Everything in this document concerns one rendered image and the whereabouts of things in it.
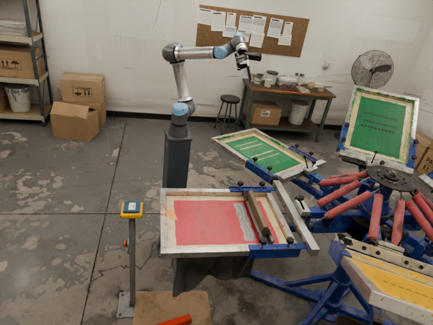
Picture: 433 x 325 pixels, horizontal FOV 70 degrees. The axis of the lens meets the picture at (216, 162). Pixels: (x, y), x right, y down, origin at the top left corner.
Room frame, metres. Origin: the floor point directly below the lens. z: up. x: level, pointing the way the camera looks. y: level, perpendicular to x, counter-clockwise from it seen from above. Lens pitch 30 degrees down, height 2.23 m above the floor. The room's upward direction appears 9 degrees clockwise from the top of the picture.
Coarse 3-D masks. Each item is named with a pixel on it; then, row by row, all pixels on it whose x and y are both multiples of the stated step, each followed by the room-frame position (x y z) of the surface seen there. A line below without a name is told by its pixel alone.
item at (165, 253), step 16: (160, 192) 1.65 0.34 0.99; (176, 192) 1.69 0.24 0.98; (192, 192) 1.72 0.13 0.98; (208, 192) 1.74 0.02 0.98; (224, 192) 1.77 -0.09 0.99; (240, 192) 1.80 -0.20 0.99; (256, 192) 1.83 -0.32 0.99; (160, 208) 1.49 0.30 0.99; (272, 208) 1.69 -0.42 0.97; (160, 224) 1.35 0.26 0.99; (160, 240) 1.23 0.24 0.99; (160, 256) 1.14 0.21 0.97; (176, 256) 1.16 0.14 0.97; (192, 256) 1.18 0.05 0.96; (208, 256) 1.20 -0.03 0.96; (224, 256) 1.22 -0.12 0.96
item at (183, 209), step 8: (208, 200) 1.70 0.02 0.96; (176, 208) 1.56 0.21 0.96; (184, 208) 1.57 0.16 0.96; (192, 208) 1.58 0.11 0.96; (224, 208) 1.63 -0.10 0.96; (232, 208) 1.64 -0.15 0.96; (176, 216) 1.48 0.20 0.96; (184, 216) 1.49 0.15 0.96; (192, 216) 1.51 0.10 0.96; (232, 216) 1.56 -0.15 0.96; (248, 216) 1.59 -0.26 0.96; (264, 216) 1.61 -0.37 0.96
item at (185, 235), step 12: (180, 228) 1.38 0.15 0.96; (192, 228) 1.40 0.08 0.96; (240, 228) 1.46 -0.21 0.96; (252, 228) 1.48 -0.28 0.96; (180, 240) 1.29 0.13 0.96; (192, 240) 1.30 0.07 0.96; (204, 240) 1.31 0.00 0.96; (216, 240) 1.33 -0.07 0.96; (228, 240) 1.34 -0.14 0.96; (240, 240) 1.36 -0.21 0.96; (276, 240) 1.41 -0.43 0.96
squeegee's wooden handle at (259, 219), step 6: (252, 192) 1.71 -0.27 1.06; (252, 198) 1.65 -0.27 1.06; (252, 204) 1.61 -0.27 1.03; (252, 210) 1.59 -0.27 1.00; (258, 210) 1.53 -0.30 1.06; (258, 216) 1.48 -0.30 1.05; (258, 222) 1.46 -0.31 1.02; (264, 222) 1.42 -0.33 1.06; (264, 228) 1.38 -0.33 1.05; (264, 234) 1.39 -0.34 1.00
